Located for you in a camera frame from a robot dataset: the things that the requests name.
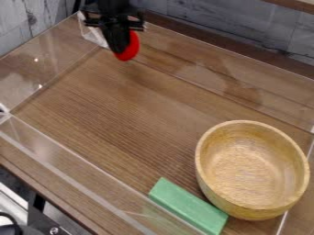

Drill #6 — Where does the wooden bowl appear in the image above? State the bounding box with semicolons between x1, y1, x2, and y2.
195;120;310;220

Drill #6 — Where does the clear acrylic corner bracket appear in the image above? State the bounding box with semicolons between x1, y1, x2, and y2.
78;11;110;49

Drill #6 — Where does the red plush strawberry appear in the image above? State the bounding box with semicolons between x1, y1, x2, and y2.
115;31;141;62

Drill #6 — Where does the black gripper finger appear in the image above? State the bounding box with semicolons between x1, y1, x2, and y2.
102;23;130;53

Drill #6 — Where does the black cable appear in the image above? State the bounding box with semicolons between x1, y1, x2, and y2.
0;211;23;235

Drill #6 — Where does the green foam block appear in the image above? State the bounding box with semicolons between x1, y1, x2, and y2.
149;178;229;235

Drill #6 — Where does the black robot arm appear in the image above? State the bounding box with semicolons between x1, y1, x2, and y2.
81;0;145;61

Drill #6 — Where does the clear acrylic front wall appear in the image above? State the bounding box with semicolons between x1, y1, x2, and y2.
0;114;205;235

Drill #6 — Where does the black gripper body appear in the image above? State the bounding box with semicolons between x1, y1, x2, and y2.
81;8;146;31

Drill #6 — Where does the black metal table bracket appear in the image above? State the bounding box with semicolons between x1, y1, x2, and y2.
27;192;71;235

